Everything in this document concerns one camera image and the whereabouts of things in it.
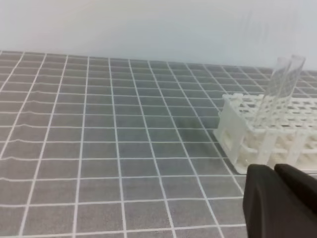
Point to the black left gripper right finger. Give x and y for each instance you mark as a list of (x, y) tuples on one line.
[(301, 184)]

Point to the test tube in rack corner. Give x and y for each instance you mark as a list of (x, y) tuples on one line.
[(267, 106)]

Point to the clear glass test tube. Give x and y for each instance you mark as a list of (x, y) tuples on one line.
[(290, 79)]

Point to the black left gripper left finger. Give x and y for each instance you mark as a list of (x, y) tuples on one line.
[(272, 210)]

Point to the grey grid tablecloth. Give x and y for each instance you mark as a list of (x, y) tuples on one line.
[(117, 148)]

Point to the white plastic test tube rack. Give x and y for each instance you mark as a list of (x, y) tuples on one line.
[(249, 136)]

